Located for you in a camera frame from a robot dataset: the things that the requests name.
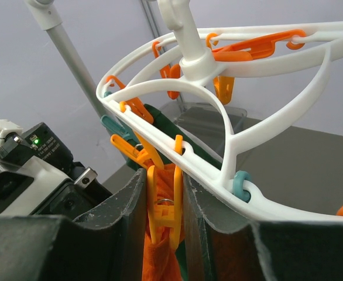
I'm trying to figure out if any orange clip holding socks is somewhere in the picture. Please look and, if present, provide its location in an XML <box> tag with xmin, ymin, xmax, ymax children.
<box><xmin>105</xmin><ymin>74</ymin><xmax>155</xmax><ymax>125</ymax></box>

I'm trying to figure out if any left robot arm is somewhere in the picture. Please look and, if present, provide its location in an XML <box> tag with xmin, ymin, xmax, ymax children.
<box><xmin>22</xmin><ymin>122</ymin><xmax>112</xmax><ymax>205</ymax></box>

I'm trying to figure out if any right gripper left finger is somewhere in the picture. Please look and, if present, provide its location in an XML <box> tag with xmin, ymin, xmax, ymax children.
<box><xmin>0</xmin><ymin>169</ymin><xmax>146</xmax><ymax>280</ymax></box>

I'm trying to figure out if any teal clip holding sock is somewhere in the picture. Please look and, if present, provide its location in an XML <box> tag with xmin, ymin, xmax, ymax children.
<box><xmin>100</xmin><ymin>91</ymin><xmax>137</xmax><ymax>144</ymax></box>

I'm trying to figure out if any grey plastic bin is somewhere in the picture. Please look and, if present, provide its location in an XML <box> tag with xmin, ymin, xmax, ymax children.
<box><xmin>159</xmin><ymin>101</ymin><xmax>248</xmax><ymax>138</ymax></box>

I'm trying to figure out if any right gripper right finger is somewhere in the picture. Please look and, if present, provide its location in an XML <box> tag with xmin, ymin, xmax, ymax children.
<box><xmin>183</xmin><ymin>176</ymin><xmax>343</xmax><ymax>280</ymax></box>

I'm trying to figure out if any yellow-orange clip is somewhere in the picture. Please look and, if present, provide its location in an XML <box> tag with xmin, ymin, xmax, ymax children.
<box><xmin>109</xmin><ymin>101</ymin><xmax>165</xmax><ymax>172</ymax></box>
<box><xmin>147</xmin><ymin>145</ymin><xmax>183</xmax><ymax>251</ymax></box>

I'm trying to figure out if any white drying rack stand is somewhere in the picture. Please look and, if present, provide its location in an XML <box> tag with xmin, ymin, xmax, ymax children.
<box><xmin>25</xmin><ymin>0</ymin><xmax>107</xmax><ymax>116</ymax></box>

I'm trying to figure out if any orange sock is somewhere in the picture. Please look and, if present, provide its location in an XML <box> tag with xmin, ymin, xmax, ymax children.
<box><xmin>141</xmin><ymin>201</ymin><xmax>187</xmax><ymax>281</ymax></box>
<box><xmin>153</xmin><ymin>163</ymin><xmax>175</xmax><ymax>205</ymax></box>

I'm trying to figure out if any white round clip hanger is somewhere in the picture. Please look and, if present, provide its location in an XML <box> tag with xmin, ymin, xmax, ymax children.
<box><xmin>95</xmin><ymin>0</ymin><xmax>343</xmax><ymax>222</ymax></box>

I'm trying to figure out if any dark green sock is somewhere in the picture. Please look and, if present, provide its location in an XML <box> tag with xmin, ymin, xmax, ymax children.
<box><xmin>124</xmin><ymin>102</ymin><xmax>223</xmax><ymax>281</ymax></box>

